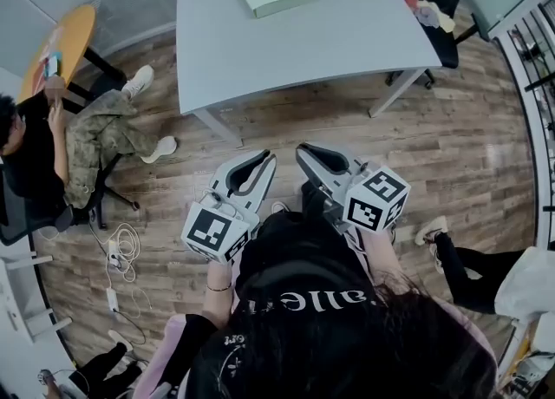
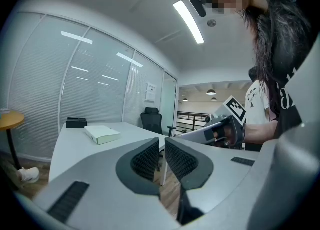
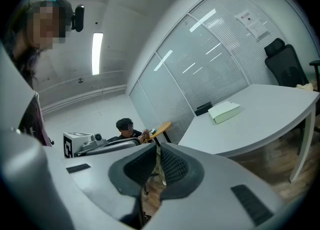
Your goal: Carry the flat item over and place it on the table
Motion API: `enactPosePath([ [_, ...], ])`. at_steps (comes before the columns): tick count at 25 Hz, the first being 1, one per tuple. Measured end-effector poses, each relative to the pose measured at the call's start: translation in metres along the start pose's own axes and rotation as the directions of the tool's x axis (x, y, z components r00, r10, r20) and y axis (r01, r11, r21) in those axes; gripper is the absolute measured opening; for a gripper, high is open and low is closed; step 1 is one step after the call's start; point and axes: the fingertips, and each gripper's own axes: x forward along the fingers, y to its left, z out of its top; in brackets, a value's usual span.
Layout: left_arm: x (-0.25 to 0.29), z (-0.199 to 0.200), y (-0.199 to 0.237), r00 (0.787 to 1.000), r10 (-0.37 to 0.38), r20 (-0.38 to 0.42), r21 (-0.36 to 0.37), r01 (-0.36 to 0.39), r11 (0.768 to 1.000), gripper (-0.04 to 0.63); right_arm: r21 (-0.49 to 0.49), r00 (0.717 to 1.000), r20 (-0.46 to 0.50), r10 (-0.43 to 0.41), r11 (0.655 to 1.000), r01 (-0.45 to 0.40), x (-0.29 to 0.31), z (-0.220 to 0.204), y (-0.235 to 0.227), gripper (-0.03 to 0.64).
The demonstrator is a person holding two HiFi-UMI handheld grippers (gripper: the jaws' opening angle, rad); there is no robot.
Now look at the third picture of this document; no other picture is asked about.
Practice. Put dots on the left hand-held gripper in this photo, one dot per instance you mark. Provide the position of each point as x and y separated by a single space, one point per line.
75 144

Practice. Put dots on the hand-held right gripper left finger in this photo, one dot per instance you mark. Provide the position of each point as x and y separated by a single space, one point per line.
95 186

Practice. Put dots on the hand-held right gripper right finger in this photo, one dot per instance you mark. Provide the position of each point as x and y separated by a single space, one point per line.
212 186

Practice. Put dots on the light green mat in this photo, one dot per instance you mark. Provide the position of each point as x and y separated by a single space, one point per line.
225 112

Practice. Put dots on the teal tissue box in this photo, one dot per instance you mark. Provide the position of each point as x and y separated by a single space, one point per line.
153 131

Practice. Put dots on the black office chair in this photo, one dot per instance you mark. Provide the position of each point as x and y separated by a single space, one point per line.
146 190
287 66
315 71

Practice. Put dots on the round orange side table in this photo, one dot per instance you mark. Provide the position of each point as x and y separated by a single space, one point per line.
162 126

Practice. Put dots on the person's pink garment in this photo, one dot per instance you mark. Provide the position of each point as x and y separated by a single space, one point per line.
43 129

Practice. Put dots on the round ceiling sensor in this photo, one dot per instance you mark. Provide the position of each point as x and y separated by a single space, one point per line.
80 80

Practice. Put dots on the black box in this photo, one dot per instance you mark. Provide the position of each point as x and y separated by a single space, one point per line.
203 108

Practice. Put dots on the grey table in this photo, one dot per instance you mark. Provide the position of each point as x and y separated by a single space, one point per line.
262 124

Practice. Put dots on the person's black shirt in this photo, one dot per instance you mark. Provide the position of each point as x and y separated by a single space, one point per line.
30 119

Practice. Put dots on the long ceiling light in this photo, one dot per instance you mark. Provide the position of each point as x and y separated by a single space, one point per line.
97 54

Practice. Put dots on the person's head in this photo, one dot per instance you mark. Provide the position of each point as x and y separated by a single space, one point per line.
46 27

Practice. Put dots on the beige cloth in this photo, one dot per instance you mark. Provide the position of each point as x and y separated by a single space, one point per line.
305 86

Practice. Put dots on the paper notice sheet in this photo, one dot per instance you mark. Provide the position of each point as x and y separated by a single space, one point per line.
252 25

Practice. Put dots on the black head-worn camera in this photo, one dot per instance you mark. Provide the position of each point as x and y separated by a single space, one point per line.
78 17

